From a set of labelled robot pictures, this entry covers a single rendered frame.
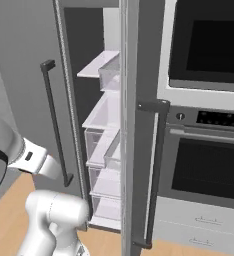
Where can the clear fridge bin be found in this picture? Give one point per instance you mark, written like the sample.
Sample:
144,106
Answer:
109,75

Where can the white fridge drawer tray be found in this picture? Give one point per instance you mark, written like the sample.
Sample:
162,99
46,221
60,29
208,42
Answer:
104,111

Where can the grey drawer front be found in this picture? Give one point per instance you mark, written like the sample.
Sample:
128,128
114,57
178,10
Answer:
169,238
175,213

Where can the round oven knob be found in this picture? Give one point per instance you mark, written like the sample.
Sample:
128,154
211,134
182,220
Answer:
180,116

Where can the white fridge shelf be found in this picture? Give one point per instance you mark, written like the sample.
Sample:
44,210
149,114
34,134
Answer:
95,65

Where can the clear fridge drawer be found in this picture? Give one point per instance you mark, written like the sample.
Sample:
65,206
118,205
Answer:
105,181
105,208
95,143

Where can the steel built-in oven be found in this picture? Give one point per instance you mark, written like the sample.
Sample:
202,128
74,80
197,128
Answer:
205,166

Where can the fridge interior cabinet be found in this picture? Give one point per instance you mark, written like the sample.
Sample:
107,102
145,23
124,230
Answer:
85,36

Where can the built-in black microwave oven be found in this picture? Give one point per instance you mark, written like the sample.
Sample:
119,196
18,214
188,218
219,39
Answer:
205,43

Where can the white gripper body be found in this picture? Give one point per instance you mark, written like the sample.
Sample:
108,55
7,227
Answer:
50,166

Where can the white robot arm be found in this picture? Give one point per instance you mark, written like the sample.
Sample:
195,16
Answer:
55,213

